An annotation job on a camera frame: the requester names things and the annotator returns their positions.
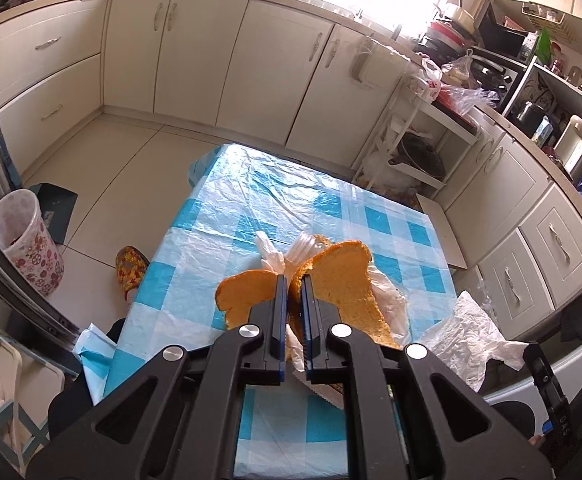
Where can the beige board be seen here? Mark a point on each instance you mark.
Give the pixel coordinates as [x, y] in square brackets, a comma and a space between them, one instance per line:
[441, 230]

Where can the translucent plastic bag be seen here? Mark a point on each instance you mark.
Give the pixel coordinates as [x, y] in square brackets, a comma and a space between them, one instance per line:
[388, 305]

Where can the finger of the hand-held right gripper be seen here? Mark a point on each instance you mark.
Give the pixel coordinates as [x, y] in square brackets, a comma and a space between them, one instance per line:
[546, 390]

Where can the orange peel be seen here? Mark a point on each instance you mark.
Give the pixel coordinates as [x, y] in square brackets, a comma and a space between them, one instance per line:
[341, 280]

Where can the blue checkered plastic tablecloth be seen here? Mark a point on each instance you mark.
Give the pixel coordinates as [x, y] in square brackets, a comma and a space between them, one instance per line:
[211, 220]

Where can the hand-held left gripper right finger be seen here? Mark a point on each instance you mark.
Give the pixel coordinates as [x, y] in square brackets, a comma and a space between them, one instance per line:
[313, 330]

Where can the white countertop appliance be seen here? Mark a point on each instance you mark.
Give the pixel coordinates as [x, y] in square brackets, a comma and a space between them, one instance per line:
[576, 145]

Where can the toaster oven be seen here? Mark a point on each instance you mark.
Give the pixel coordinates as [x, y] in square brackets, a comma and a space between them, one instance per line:
[496, 75]

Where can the white hanging holder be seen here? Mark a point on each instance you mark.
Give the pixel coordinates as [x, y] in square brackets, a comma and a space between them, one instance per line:
[371, 67]

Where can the white plastic rack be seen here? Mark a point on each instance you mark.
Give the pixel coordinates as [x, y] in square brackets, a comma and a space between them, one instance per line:
[31, 400]

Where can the cream base cabinet with doors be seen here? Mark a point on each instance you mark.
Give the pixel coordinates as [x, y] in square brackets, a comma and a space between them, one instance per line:
[251, 60]

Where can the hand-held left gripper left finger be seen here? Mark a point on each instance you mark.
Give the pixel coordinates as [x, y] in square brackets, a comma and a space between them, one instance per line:
[277, 330]

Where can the plastic bags with food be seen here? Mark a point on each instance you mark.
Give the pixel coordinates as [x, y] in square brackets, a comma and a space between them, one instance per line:
[458, 90]

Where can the cream drawer cabinet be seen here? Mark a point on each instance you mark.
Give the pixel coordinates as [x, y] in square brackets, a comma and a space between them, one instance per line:
[46, 70]

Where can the floral slipper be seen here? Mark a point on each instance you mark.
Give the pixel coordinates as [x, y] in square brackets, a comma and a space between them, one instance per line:
[131, 270]

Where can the stack of dishes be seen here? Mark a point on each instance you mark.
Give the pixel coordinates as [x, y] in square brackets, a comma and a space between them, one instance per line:
[446, 35]

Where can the dark blue dustpan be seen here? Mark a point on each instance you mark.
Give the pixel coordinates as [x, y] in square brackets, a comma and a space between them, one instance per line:
[56, 210]

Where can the crumpled white plastic bag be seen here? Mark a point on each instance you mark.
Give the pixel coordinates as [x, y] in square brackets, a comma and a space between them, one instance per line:
[466, 340]

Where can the person's right leg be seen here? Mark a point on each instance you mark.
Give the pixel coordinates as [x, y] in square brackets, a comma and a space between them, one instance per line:
[511, 425]

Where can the dark cooking pot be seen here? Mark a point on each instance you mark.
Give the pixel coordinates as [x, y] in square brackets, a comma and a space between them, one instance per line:
[421, 157]

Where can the green bottle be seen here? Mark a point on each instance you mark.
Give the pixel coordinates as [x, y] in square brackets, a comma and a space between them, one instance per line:
[544, 46]

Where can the white curved panel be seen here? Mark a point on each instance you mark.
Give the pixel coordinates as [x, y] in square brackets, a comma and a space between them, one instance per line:
[566, 360]

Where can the cream cabinet arched panel doors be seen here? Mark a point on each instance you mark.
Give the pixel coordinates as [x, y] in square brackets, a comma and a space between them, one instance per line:
[516, 220]

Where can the floral trash bin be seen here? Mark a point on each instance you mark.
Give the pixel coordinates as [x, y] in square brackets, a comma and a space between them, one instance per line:
[31, 260]

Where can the white trolley shelf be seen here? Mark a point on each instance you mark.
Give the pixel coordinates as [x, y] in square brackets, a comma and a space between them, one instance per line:
[421, 125]

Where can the black kettle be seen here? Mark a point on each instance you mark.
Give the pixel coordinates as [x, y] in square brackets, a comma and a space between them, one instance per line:
[530, 117]

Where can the black microwave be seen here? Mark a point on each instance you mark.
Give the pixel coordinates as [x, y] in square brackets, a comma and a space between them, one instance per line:
[508, 32]

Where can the open shelf unit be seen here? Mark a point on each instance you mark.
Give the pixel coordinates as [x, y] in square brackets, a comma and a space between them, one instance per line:
[563, 87]

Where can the clear plastic sheet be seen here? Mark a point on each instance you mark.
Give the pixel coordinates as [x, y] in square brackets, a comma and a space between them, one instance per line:
[486, 297]

